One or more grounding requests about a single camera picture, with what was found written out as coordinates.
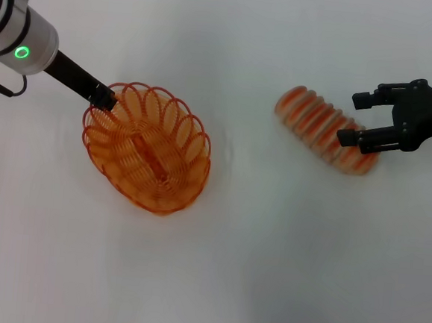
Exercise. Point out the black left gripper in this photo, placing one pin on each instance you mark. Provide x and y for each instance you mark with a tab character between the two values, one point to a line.
74	77

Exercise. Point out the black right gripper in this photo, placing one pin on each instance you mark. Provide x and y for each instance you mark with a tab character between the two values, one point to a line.
429	114

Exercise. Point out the striped orange sliced bread loaf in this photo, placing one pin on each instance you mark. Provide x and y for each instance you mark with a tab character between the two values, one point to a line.
313	118

